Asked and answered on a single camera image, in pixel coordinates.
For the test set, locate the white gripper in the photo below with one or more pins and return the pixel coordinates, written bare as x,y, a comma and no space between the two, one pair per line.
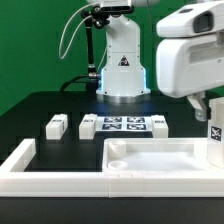
187,66

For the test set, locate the white desk top tray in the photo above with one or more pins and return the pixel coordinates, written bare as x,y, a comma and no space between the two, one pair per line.
155,154

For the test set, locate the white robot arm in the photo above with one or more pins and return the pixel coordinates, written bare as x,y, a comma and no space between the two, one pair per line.
123,77

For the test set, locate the marker tag sheet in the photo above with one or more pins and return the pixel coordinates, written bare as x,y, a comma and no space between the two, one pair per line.
123,124

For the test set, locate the white U-shaped fence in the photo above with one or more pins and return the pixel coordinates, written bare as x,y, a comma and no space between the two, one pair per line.
15,181

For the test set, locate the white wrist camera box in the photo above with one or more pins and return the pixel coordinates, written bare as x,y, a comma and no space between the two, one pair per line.
193,20

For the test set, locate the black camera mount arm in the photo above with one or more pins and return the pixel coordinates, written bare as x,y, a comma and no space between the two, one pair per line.
91,43

